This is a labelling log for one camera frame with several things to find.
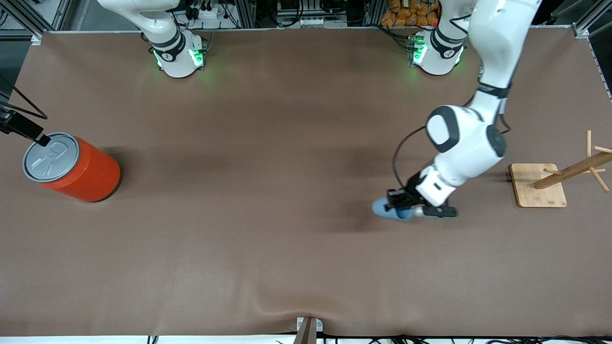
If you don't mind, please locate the blue plastic cup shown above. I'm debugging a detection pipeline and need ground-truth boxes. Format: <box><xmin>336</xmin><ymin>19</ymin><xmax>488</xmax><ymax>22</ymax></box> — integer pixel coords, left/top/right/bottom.
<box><xmin>372</xmin><ymin>197</ymin><xmax>415</xmax><ymax>222</ymax></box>

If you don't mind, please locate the orange can with grey lid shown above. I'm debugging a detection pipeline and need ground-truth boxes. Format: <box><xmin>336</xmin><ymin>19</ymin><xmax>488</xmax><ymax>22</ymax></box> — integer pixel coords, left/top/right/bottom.
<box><xmin>22</xmin><ymin>132</ymin><xmax>122</xmax><ymax>203</ymax></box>

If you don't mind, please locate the wooden mug tree stand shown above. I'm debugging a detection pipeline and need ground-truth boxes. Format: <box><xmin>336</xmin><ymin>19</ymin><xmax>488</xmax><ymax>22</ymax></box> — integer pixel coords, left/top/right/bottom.
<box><xmin>509</xmin><ymin>130</ymin><xmax>612</xmax><ymax>208</ymax></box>

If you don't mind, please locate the brown table mat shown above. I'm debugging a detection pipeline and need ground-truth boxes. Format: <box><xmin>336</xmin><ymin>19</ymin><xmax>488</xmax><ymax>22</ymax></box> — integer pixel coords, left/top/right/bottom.
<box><xmin>0</xmin><ymin>28</ymin><xmax>612</xmax><ymax>338</ymax></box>

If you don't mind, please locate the bag of orange snacks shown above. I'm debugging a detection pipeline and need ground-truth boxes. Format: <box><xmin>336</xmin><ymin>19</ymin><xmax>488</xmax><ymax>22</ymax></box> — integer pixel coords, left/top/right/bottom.
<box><xmin>381</xmin><ymin>0</ymin><xmax>441</xmax><ymax>28</ymax></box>

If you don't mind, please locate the white power strip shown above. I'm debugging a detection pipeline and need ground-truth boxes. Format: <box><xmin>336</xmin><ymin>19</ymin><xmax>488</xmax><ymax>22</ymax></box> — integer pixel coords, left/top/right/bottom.
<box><xmin>187</xmin><ymin>4</ymin><xmax>221</xmax><ymax>21</ymax></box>

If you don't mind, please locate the aluminium frame profile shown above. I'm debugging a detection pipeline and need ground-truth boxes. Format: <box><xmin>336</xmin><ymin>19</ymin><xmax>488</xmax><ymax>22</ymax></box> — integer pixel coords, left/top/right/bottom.
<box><xmin>550</xmin><ymin>0</ymin><xmax>612</xmax><ymax>40</ymax></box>
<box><xmin>0</xmin><ymin>0</ymin><xmax>72</xmax><ymax>40</ymax></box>

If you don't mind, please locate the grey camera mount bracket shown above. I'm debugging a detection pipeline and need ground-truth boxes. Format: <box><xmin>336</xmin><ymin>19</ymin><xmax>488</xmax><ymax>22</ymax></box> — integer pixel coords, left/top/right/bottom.
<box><xmin>293</xmin><ymin>316</ymin><xmax>324</xmax><ymax>344</ymax></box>

